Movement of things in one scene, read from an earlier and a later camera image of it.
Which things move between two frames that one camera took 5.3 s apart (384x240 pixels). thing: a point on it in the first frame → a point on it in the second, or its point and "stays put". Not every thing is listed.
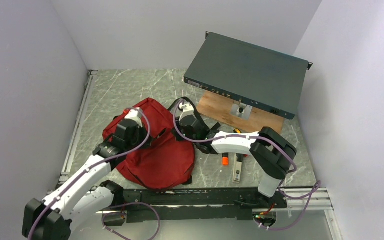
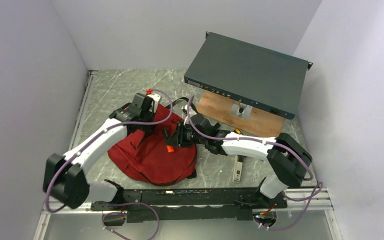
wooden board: [217, 109] stays put
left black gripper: [144, 134] → [151, 112]
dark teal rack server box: [269, 80] stays put
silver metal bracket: [240, 110] stays put
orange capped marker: [225, 159] → [170, 148]
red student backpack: [165, 161] stays put
